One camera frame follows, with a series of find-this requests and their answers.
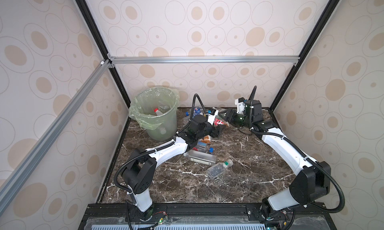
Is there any white red-capped milk bottle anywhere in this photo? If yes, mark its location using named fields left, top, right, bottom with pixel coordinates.
left=154, top=108, right=169, bottom=116

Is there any clear bottle red label yellow cap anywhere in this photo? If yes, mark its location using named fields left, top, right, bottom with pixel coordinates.
left=214, top=116, right=230, bottom=127

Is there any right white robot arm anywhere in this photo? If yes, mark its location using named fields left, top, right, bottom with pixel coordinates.
left=219, top=87, right=345, bottom=219

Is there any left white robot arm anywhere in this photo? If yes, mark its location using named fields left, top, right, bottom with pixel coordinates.
left=114, top=94, right=222, bottom=215

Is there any green-lined mesh waste bin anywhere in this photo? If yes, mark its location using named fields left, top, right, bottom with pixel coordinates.
left=129, top=87, right=180, bottom=141

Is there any brown Nescafe bottle near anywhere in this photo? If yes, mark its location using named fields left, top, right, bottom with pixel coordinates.
left=200, top=136, right=212, bottom=144

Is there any clear Pepsi bottle blue cap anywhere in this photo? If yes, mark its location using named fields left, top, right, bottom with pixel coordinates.
left=186, top=107, right=204, bottom=117

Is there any clear crushed bottle blue cap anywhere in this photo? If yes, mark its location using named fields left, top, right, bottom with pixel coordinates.
left=193, top=141, right=214, bottom=155

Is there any clear square bottle white cap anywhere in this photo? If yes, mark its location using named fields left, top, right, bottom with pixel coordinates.
left=183, top=150, right=217, bottom=166

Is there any clear small bottle green-white cap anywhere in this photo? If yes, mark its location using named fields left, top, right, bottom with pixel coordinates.
left=207, top=159, right=233, bottom=179

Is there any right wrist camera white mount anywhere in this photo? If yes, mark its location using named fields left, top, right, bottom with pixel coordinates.
left=235, top=97, right=246, bottom=114

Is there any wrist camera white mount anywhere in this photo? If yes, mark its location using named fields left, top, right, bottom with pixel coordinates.
left=206, top=108, right=219, bottom=126
left=235, top=97, right=246, bottom=114

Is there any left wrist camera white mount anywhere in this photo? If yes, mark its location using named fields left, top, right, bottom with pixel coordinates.
left=206, top=108, right=219, bottom=126

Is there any horizontal aluminium rail back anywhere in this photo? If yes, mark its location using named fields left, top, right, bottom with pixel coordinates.
left=110, top=56, right=300, bottom=65

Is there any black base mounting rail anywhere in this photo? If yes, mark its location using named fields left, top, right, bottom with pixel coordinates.
left=79, top=203, right=336, bottom=230

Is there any diagonal aluminium rail left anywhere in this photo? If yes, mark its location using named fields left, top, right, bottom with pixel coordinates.
left=1, top=59, right=112, bottom=214

